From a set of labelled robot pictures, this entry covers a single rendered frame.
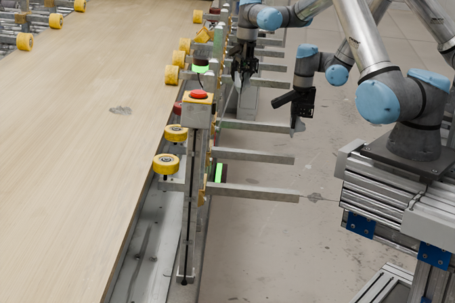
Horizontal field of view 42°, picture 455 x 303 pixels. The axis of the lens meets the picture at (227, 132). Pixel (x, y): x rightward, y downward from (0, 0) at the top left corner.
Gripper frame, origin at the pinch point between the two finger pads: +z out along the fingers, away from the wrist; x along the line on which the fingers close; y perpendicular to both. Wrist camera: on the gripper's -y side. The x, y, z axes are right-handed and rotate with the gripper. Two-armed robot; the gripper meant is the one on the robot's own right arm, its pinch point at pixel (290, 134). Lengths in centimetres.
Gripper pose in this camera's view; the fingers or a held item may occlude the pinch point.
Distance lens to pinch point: 230.1
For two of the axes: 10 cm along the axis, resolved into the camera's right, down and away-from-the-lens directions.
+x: 0.4, -3.8, 9.3
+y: 10.0, 0.9, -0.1
